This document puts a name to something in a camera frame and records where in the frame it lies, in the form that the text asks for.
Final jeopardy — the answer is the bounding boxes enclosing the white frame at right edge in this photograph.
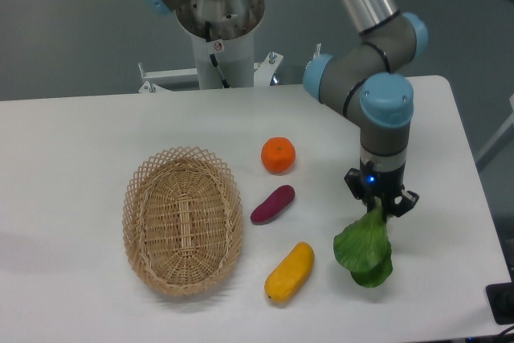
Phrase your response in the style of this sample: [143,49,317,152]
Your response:
[475,95,513,173]

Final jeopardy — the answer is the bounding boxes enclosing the black cable on pedestal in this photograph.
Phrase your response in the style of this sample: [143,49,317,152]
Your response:
[204,20,231,89]

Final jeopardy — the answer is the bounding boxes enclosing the yellow mango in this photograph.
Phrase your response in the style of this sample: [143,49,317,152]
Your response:
[264,242,315,303]

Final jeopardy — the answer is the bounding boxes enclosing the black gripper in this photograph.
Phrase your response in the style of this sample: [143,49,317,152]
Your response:
[344,146,419,222]

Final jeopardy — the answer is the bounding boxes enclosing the woven wicker basket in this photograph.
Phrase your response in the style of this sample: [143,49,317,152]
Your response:
[122,147,243,296]

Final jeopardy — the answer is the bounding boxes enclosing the orange mandarin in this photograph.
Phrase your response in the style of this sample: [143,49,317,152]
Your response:
[261,137,296,174]

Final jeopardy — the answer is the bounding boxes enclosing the black device at table edge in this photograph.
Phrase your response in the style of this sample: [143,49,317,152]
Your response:
[485,282,513,325]

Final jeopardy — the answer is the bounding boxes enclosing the purple sweet potato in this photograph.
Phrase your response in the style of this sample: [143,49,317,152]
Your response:
[250,185,296,225]

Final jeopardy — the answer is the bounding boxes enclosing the green leafy vegetable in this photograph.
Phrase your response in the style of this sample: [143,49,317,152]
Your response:
[332,205,393,288]

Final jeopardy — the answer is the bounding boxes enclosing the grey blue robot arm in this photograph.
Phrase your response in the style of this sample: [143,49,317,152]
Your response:
[146,0,428,218]

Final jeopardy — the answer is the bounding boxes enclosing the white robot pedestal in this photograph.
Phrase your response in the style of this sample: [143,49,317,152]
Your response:
[138,0,284,93]

